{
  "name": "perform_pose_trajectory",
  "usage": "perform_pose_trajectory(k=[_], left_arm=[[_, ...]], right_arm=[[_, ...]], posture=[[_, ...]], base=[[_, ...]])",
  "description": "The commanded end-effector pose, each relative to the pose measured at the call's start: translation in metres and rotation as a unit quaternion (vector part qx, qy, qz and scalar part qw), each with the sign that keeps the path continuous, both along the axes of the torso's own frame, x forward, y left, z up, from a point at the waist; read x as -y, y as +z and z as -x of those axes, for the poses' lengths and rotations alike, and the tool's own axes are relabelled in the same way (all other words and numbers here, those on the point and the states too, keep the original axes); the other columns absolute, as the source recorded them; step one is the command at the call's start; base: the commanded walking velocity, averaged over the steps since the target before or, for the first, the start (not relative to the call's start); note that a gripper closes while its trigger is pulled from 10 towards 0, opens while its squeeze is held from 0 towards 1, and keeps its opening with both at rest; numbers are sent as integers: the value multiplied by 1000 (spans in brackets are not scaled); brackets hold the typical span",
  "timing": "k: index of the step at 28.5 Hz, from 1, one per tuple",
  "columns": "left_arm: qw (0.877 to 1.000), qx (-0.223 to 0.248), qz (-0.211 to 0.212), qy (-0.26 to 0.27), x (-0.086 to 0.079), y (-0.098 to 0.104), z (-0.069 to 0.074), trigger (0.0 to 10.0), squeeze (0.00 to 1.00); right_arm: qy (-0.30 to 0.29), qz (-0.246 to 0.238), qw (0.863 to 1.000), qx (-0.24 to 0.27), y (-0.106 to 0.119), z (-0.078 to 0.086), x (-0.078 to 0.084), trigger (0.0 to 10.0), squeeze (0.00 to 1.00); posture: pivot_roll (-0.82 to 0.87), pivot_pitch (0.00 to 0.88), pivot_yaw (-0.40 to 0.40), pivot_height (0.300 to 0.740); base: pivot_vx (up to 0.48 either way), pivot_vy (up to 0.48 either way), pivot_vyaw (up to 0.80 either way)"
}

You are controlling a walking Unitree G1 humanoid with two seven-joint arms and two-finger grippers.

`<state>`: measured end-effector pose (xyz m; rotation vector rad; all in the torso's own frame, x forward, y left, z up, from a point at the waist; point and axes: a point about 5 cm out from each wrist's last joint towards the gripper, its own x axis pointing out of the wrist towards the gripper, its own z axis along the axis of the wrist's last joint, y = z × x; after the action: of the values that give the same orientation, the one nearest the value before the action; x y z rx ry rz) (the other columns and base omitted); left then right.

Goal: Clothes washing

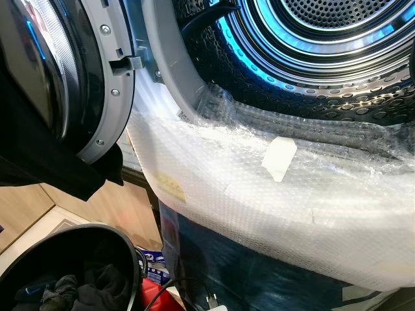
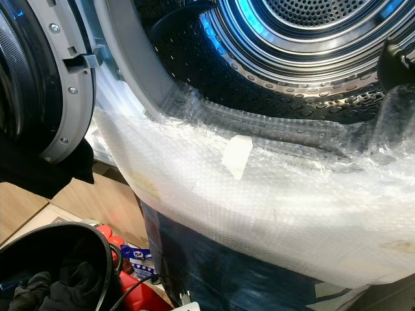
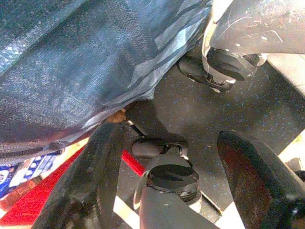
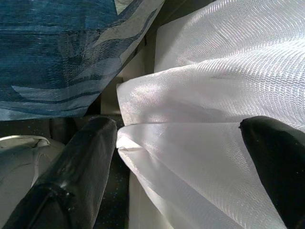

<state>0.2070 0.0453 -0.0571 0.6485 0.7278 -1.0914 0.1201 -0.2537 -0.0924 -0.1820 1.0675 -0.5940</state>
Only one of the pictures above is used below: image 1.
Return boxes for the red plastic container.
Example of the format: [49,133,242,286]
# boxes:
[141,277,185,311]

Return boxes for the white tape piece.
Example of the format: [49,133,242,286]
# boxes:
[263,137,298,183]

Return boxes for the yellow tape piece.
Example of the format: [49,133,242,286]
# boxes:
[156,174,187,203]

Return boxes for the perforated steel washer drum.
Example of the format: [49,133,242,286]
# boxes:
[172,0,415,127]

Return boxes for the thin black floor cable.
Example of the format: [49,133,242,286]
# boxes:
[144,277,218,311]

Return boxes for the grey rimmed glass washer door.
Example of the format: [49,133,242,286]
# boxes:
[0,0,145,164]

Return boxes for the grey rubber door gasket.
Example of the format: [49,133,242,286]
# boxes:
[141,0,215,117]

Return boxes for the black garment draped over door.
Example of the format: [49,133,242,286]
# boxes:
[0,65,124,202]

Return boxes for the blue and white package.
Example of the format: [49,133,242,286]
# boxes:
[136,246,171,282]

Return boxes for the dark blue washing machine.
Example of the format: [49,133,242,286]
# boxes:
[123,0,415,311]

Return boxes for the black round laundry bucket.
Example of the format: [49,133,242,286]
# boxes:
[0,222,145,311]

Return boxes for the clear bubble wrap sheet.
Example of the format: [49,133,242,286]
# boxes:
[126,81,415,292]

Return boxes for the grey crumpled garment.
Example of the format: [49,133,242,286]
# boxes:
[39,275,82,311]

